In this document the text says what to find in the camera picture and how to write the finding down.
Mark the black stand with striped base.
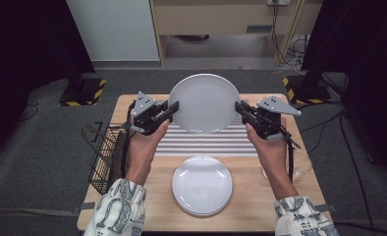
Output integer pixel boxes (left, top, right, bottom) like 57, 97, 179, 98
282, 48, 333, 106
57, 62, 108, 108

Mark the white plate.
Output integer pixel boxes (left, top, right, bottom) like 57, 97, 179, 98
167, 73, 242, 134
171, 154, 234, 215
172, 190, 233, 217

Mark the striped placemat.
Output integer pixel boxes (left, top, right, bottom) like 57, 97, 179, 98
155, 97, 260, 157

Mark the white cable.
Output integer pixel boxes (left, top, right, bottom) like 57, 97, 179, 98
288, 34, 310, 75

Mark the beige desk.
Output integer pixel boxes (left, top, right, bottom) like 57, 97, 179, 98
149, 0, 325, 67

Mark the white panel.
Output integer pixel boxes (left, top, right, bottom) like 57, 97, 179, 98
66, 0, 160, 62

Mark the person's right hand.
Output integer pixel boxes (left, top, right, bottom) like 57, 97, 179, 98
245, 117, 290, 187

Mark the clear drinking glass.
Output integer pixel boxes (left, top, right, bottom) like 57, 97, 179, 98
293, 154, 313, 184

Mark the black curtain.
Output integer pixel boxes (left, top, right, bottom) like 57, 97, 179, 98
0, 0, 96, 171
301, 0, 387, 188

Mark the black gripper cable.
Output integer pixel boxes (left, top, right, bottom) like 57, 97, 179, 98
281, 131, 303, 183
121, 101, 134, 180

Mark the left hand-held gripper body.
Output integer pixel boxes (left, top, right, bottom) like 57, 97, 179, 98
129, 91, 170, 137

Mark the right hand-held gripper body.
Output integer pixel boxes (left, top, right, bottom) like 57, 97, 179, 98
247, 95, 303, 142

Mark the black wire cutlery basket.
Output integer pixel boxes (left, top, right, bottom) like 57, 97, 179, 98
86, 121, 132, 196

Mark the person's left hand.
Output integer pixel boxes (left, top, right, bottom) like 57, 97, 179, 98
126, 119, 171, 187

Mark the black power cable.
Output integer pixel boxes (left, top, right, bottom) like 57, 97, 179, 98
270, 3, 293, 66

